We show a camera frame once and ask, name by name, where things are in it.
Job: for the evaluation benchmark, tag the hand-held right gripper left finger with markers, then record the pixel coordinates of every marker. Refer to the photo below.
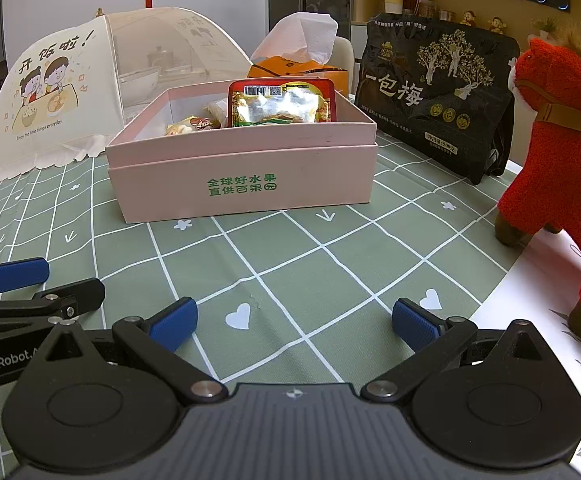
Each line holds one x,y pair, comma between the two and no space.
173,322

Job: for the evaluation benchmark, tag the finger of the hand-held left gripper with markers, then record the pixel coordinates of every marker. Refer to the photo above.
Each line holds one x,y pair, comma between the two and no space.
15,275
80,295

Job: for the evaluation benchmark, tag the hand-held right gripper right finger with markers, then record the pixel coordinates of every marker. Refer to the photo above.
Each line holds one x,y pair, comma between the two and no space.
413,322

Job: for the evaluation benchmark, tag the pink cardboard box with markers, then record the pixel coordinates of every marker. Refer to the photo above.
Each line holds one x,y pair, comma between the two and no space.
240,160

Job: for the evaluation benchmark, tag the panda print snack packet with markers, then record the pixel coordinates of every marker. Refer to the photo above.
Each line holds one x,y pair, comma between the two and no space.
193,125

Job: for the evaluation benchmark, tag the clear sesame bar packet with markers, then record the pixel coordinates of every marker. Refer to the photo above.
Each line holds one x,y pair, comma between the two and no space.
216,112

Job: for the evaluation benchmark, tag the red snack packet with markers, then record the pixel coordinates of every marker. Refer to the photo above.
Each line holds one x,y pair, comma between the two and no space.
280,105

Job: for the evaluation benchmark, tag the green checked tablecloth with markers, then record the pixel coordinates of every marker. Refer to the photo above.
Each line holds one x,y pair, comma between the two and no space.
320,270

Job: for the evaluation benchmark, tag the white paper sheet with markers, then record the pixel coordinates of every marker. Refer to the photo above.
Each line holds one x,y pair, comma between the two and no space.
535,300

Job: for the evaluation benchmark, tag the printed mesh food cover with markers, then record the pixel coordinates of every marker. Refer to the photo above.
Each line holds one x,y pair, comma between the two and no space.
45,85

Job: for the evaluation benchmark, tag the red plush horse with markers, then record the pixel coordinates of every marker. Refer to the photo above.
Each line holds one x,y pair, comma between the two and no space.
560,160

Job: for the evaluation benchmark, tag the white bowl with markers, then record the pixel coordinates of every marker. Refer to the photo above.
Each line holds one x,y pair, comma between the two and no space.
138,82

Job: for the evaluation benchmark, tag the large black snack pouch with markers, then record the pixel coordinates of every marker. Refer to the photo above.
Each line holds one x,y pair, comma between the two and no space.
420,95

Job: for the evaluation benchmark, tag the teapot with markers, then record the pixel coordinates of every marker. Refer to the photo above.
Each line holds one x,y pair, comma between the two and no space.
159,57

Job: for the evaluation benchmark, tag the beige chair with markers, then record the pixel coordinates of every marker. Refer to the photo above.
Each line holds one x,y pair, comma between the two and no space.
343,65

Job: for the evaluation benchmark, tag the orange tissue box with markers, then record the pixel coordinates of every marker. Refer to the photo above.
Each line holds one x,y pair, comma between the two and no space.
290,67

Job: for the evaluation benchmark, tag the glass jar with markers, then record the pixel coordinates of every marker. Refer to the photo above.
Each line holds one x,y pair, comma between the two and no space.
425,7
445,15

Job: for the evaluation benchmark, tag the small seated figurine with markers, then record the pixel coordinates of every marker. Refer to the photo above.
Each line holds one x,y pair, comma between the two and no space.
495,24
467,17

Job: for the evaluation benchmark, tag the white vase with plant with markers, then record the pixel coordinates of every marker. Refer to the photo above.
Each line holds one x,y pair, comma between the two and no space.
545,27

